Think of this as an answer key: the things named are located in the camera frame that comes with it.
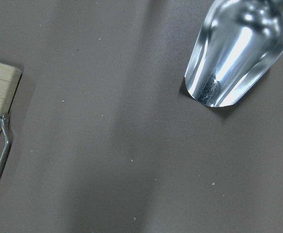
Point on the metal scoop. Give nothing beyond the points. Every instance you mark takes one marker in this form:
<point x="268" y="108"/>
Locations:
<point x="239" y="41"/>

